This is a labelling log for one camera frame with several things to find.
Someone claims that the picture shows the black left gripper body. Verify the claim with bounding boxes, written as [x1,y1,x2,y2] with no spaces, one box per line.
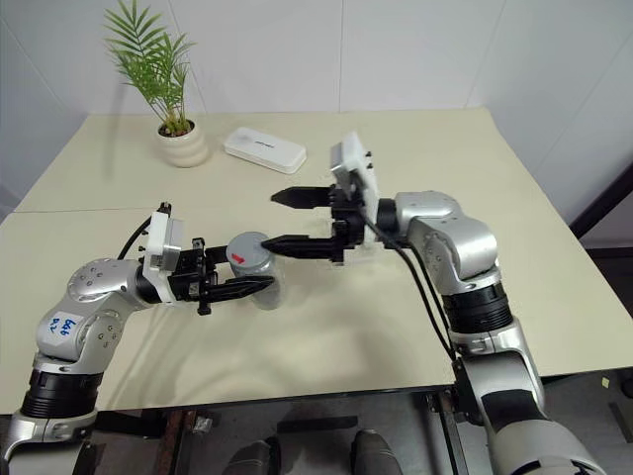
[167,237,220,317]

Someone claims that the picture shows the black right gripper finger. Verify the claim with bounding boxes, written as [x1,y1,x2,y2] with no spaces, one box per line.
[270,185,332,212]
[259,235,343,261]

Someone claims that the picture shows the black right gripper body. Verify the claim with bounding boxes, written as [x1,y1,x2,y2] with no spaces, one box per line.
[326,182,368,269]

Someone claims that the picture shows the grey lid with red arrow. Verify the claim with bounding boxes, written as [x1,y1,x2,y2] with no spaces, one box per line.
[226,231,273,276]

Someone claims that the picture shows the grey translucent jar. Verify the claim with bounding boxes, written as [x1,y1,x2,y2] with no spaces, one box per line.
[231,254,284,313]

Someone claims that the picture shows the white flat rectangular box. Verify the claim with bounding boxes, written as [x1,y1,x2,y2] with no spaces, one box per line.
[223,126,309,176]

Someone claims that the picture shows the cream ribbed plant pot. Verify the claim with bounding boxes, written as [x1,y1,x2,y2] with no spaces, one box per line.
[156,119,211,169]

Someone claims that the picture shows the dark rounded shape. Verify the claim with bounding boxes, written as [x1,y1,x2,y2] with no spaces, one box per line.
[233,436,284,475]
[349,428,398,475]

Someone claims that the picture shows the green palm plant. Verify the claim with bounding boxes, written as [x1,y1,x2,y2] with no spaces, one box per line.
[102,0,198,136]

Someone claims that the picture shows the dark slanted furniture edge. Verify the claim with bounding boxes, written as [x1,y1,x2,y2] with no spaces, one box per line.
[568,161,633,249]

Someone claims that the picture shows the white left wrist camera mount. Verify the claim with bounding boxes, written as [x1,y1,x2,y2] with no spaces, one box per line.
[141,210,187,304]

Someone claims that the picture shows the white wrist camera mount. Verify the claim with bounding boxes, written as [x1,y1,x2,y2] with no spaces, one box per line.
[141,210,187,304]
[329,130,383,248]

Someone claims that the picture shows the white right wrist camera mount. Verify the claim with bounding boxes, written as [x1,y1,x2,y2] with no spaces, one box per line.
[329,130,383,248]

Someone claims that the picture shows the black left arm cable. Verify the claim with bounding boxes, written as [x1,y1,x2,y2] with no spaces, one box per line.
[117,217,152,261]

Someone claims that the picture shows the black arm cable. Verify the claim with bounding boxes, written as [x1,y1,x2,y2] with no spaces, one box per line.
[362,211,459,363]
[117,217,152,261]

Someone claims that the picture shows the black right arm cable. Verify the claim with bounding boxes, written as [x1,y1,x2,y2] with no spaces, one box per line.
[362,211,459,363]

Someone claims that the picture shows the black table frame bar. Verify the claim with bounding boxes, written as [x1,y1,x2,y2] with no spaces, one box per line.
[275,415,359,437]

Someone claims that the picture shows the rusty brown table frame bar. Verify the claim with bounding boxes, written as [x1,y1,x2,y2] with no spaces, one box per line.
[156,409,193,475]

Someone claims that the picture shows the black table frame leg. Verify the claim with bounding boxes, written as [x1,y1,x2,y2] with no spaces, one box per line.
[423,389,469,475]

